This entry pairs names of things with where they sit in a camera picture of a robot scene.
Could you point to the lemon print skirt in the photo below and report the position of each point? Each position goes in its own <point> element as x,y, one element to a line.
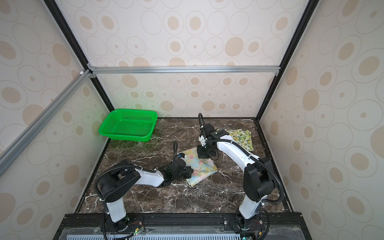
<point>244,138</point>

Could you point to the black frame post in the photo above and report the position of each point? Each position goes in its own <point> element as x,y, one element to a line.
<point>302,25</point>
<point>63,25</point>

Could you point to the left aluminium rail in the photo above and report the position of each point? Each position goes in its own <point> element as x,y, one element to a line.
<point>27,136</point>

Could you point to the back aluminium rail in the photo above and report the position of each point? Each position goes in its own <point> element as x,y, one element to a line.
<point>185,70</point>

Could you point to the aluminium rail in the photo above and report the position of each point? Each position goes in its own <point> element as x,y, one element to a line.
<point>27,136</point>
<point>185,70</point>

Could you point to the green plastic basket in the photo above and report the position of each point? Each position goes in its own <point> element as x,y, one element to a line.
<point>129,125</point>

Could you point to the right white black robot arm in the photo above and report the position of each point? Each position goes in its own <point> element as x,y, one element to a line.
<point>259,179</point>

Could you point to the pastel floral skirt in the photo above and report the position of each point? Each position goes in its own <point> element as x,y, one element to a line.
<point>202,168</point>

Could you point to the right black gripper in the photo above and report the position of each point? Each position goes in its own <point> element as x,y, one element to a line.
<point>201,155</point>

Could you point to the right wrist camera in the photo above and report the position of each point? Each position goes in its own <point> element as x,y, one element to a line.
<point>202,140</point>

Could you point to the left black frame post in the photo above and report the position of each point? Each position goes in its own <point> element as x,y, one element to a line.
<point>63,25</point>

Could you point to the right black frame post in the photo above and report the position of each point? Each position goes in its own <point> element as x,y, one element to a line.
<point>302,25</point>

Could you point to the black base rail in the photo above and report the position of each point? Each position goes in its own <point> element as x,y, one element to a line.
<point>266,226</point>

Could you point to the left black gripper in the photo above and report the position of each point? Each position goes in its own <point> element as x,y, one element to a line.
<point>187,170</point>

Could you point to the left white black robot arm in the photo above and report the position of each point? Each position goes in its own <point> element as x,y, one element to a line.
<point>114,183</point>

